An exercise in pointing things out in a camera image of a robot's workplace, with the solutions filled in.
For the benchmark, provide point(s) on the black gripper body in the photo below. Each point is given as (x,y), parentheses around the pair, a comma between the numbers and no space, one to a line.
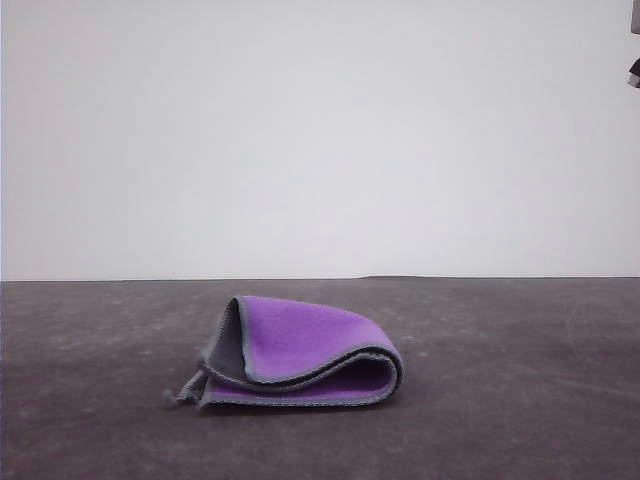
(635,72)

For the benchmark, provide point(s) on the grey table cloth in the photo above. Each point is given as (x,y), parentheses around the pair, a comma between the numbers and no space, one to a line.
(100,425)

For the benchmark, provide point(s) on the purple towel with grey hem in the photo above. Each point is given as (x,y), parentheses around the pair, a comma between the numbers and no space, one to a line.
(305,340)

